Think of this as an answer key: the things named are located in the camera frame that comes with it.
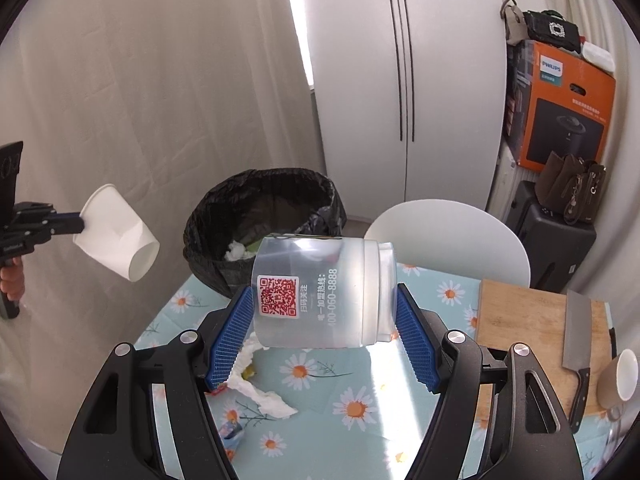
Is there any beige ceramic mug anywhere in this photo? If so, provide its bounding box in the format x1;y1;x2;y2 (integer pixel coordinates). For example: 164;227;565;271
597;349;639;410

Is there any white pouch on box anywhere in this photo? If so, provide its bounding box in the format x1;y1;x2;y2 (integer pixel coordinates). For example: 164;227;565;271
582;41;616;74

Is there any white double door cabinet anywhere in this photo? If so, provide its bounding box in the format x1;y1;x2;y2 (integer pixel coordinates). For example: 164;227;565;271
304;0;506;221

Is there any black lined trash bin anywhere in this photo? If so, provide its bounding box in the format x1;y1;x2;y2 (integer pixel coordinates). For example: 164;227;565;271
183;168;347;298

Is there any orange Philips cardboard box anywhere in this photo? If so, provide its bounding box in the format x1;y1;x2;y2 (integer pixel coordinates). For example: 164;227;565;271
503;40;616;172

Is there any steel cleaver black handle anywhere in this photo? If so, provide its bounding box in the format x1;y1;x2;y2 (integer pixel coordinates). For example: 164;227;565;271
562;290;592;434

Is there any black suitcase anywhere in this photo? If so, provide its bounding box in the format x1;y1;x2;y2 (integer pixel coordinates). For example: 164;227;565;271
506;181;597;292

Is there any wooden cutting board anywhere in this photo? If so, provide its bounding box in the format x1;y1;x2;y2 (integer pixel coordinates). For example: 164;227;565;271
475;280;612;416

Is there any long white tissue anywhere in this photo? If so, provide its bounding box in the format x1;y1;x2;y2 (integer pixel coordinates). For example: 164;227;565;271
226;331;298;420

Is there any person left hand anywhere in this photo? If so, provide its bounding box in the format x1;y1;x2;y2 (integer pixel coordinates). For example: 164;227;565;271
1;257;25;301

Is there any brown leather bag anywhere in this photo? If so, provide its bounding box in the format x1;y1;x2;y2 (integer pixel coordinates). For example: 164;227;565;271
535;152;606;226

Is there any white round chair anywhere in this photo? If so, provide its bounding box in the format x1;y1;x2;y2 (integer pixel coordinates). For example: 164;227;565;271
364;200;530;287

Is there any beige curtain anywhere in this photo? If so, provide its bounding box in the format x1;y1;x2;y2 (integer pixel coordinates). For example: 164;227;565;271
1;0;322;452

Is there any black camera bag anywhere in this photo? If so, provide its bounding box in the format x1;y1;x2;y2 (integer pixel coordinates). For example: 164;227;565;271
523;10;582;54

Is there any beige hanging handbag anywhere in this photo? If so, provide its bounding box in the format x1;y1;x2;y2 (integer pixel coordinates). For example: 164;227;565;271
500;0;528;46

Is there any pink cartoon snack wrapper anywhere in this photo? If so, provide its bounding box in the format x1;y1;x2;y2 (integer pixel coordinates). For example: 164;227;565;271
218;420;244;462

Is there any small white tissue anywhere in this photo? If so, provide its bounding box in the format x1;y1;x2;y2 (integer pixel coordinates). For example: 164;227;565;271
224;240;256;262

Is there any translucent plastic jar QR label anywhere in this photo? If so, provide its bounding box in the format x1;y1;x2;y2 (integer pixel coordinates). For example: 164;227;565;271
252;234;397;349

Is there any white paper cup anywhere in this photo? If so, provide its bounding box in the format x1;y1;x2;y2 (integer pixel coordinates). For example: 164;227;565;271
73;184;160;283

